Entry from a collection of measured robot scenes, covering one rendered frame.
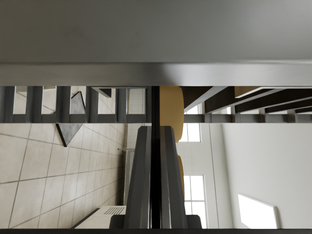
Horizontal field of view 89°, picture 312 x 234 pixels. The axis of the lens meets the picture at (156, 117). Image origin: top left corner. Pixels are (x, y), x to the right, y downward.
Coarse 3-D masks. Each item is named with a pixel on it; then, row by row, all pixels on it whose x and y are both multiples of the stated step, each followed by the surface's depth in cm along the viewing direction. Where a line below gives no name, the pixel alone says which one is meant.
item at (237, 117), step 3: (234, 105) 48; (231, 108) 50; (234, 108) 48; (231, 111) 50; (234, 111) 48; (231, 114) 50; (234, 114) 48; (237, 114) 50; (231, 117) 50; (234, 117) 48; (237, 117) 50; (231, 120) 50; (234, 120) 48; (237, 120) 50
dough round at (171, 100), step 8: (160, 88) 12; (168, 88) 12; (176, 88) 12; (160, 96) 12; (168, 96) 12; (176, 96) 12; (160, 104) 11; (168, 104) 11; (176, 104) 11; (160, 112) 11; (168, 112) 11; (176, 112) 11; (160, 120) 11; (168, 120) 11; (176, 120) 11; (176, 128) 12; (176, 136) 12
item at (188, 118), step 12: (24, 120) 51; (48, 120) 51; (72, 120) 50; (84, 120) 50; (108, 120) 50; (132, 120) 50; (144, 120) 50; (192, 120) 50; (216, 120) 50; (228, 120) 50; (240, 120) 50; (252, 120) 50; (276, 120) 50; (300, 120) 50
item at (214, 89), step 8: (184, 88) 33; (192, 88) 26; (200, 88) 21; (208, 88) 18; (216, 88) 17; (224, 88) 17; (184, 96) 33; (192, 96) 26; (200, 96) 21; (208, 96) 21; (184, 104) 33; (192, 104) 28; (184, 112) 40
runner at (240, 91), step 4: (236, 88) 11; (240, 88) 10; (244, 88) 10; (248, 88) 10; (252, 88) 9; (256, 88) 9; (260, 88) 9; (264, 88) 9; (268, 88) 9; (272, 88) 9; (276, 88) 9; (280, 88) 9; (284, 88) 9; (288, 88) 9; (292, 88) 9; (296, 88) 9; (236, 92) 11; (240, 92) 10; (244, 92) 10; (248, 92) 10; (252, 92) 10; (236, 96) 11; (240, 96) 11
